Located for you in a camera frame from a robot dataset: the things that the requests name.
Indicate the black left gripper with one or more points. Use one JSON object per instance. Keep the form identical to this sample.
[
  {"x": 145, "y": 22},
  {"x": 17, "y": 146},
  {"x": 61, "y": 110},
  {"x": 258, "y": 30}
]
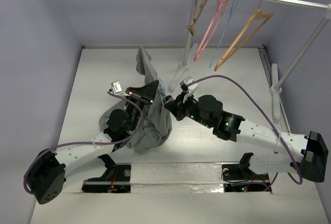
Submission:
[{"x": 145, "y": 94}]

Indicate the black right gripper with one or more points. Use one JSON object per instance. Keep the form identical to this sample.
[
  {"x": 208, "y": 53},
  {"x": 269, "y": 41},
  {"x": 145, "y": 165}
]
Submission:
[{"x": 179, "y": 107}]

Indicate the grey adidas t-shirt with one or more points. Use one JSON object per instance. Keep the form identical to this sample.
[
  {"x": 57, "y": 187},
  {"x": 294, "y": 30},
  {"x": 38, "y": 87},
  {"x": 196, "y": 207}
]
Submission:
[{"x": 154, "y": 125}]

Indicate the blue plastic hanger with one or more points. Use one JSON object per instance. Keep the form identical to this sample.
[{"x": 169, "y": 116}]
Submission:
[{"x": 162, "y": 91}]

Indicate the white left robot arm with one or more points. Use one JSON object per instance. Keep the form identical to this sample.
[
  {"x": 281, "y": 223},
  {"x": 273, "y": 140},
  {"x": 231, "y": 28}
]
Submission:
[{"x": 46, "y": 176}]

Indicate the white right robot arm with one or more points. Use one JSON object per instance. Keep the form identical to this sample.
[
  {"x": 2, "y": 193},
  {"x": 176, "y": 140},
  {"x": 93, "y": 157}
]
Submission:
[{"x": 303, "y": 154}]

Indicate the wooden clip hanger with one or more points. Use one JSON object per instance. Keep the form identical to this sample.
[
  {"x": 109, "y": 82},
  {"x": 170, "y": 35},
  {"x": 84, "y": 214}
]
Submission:
[{"x": 191, "y": 26}]

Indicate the pink plastic hanger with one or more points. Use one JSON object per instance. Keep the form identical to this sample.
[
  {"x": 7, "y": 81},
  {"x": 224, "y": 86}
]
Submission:
[{"x": 220, "y": 9}]

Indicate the orange wooden hanger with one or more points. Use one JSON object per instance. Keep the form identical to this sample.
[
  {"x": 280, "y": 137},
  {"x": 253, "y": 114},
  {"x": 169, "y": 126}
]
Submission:
[{"x": 255, "y": 22}]

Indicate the white metal clothes rack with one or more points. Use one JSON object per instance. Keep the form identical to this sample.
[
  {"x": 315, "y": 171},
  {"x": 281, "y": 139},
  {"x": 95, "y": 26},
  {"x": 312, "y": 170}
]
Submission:
[{"x": 193, "y": 51}]

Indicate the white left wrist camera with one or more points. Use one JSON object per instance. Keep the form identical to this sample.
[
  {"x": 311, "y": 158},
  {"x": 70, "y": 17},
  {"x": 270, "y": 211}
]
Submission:
[{"x": 116, "y": 89}]

